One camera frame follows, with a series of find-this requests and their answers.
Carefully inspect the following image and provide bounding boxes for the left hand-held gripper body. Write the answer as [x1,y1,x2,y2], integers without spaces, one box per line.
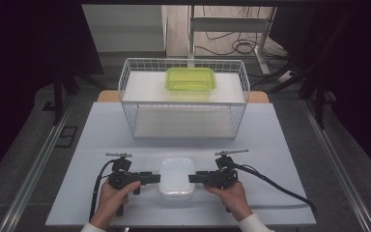
[105,152,143,196]

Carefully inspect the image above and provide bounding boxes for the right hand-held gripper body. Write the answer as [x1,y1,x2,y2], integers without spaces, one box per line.
[207,148,249,190]

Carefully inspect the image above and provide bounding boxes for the clear white plastic container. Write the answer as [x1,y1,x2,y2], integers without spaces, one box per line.
[158,157,196,200]

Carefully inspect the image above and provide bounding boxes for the white wire shelf rack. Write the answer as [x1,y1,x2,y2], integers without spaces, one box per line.
[118,57,251,140]

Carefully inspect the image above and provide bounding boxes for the green plastic container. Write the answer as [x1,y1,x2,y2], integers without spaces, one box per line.
[164,67,217,98]

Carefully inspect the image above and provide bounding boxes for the person's left hand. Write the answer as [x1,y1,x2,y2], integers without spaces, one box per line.
[90,180,142,230]

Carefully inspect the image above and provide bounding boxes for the person's right hand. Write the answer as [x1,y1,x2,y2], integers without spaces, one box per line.
[204,181,254,222]

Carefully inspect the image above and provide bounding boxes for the black stand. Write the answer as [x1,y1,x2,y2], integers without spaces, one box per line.
[42,69,105,126]
[250,61,336,130]

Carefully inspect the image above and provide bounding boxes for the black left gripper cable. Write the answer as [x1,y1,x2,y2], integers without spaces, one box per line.
[89,159,118,222]

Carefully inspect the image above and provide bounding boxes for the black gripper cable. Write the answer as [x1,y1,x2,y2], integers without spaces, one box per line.
[234,163,318,217]
[89,159,118,222]

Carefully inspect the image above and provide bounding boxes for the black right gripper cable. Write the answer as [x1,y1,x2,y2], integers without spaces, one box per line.
[234,163,318,217]

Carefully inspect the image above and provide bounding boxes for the black floor bracket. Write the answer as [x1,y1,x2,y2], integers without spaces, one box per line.
[55,125,79,149]

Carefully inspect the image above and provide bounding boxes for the metal floor rail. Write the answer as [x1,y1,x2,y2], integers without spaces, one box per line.
[300,100,371,232]
[0,96,75,232]

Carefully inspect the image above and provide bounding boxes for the black floor cables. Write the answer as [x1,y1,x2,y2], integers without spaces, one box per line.
[194,6,289,61]

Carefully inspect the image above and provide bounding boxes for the white metal desk frame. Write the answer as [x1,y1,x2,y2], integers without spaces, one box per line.
[187,5,278,75]

